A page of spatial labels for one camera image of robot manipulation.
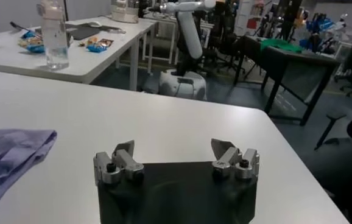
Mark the black office chair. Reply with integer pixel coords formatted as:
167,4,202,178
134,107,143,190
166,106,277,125
208,0,241,71

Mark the black table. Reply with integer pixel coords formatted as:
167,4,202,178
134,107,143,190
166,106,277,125
233,34,342,127

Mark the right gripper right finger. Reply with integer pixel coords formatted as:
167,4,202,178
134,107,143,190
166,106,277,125
211,138,261,180

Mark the purple t-shirt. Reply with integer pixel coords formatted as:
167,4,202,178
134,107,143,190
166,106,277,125
0,128,58,223

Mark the large white desk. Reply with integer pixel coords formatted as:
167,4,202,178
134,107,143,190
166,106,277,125
0,16,159,92

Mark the clear bottle white flip lid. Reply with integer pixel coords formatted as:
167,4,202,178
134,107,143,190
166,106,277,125
36,0,71,71

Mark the black swivel chair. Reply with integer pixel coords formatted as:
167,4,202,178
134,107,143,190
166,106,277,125
314,100,352,224

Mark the small white desk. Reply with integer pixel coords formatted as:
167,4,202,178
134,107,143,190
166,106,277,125
139,12,180,74

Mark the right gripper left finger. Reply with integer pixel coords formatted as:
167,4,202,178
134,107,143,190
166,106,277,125
93,139,145,186

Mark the white humanoid robot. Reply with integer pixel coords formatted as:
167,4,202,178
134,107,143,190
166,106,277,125
149,0,218,102

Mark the black mouse pad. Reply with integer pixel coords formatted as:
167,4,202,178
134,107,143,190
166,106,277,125
72,23,118,32

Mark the blue snack packet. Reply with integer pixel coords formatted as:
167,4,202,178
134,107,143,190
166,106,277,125
20,30,37,40
85,43,108,54
26,43,46,54

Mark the green cloth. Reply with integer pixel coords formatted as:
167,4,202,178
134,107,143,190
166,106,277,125
259,37,305,54

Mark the black charger cable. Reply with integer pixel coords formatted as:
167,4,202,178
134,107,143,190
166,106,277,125
9,21,43,40

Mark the dark snack packet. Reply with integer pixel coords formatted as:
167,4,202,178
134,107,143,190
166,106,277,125
98,38,114,48

